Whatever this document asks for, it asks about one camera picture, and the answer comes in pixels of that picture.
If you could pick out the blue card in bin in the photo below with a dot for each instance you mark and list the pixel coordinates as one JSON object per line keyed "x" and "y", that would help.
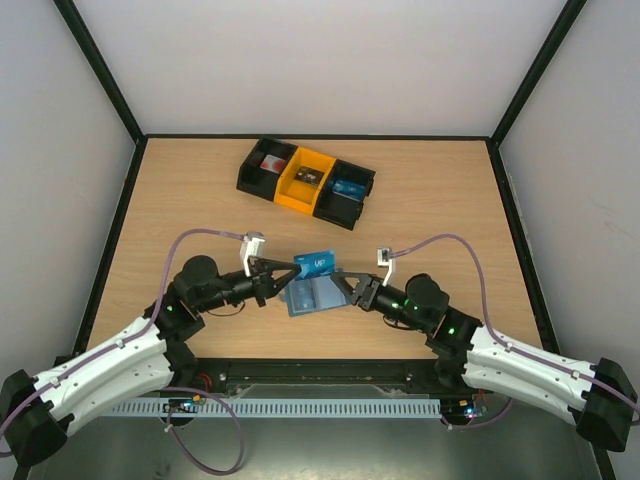
{"x": 348, "y": 189}

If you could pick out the white slotted cable duct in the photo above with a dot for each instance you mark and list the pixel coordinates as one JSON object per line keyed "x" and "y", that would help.
{"x": 262, "y": 408}

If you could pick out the black storage bin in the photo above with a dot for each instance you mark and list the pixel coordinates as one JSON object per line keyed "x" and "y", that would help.
{"x": 341, "y": 198}
{"x": 260, "y": 171}

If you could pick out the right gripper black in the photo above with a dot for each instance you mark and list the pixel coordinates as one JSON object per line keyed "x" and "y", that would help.
{"x": 369, "y": 292}

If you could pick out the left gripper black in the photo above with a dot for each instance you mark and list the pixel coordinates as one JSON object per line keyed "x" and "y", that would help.
{"x": 264, "y": 283}

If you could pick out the right black storage bin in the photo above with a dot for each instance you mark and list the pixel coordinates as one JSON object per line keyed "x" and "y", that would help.
{"x": 341, "y": 198}

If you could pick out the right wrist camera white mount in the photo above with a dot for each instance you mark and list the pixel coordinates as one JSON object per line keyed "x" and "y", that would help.
{"x": 386, "y": 259}

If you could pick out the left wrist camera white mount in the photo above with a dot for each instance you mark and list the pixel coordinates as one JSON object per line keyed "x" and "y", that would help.
{"x": 252, "y": 246}

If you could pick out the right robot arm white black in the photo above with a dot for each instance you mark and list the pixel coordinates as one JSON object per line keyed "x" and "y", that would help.
{"x": 597, "y": 399}

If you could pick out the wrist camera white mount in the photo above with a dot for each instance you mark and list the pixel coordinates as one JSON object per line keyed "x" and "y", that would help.
{"x": 252, "y": 246}
{"x": 386, "y": 259}

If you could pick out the blue VIP credit card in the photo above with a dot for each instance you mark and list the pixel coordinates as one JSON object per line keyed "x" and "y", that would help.
{"x": 315, "y": 264}

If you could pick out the black mounting rail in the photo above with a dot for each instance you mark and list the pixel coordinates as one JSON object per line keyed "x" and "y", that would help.
{"x": 320, "y": 372}

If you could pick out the red white card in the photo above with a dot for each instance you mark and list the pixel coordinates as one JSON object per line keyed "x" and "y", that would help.
{"x": 273, "y": 164}

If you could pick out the dark card in yellow bin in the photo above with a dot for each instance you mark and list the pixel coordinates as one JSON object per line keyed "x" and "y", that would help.
{"x": 309, "y": 176}

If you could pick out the left black storage bin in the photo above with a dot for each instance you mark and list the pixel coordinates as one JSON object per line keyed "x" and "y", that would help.
{"x": 260, "y": 171}

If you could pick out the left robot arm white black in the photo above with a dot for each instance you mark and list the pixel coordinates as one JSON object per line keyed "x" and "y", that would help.
{"x": 39, "y": 413}

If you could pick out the teal leather card holder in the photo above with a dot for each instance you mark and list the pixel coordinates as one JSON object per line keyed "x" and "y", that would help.
{"x": 328, "y": 296}

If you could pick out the black enclosure frame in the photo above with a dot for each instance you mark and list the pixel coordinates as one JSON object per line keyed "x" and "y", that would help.
{"x": 81, "y": 33}

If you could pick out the yellow storage bin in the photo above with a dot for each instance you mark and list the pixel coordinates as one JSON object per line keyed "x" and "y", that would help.
{"x": 297, "y": 195}

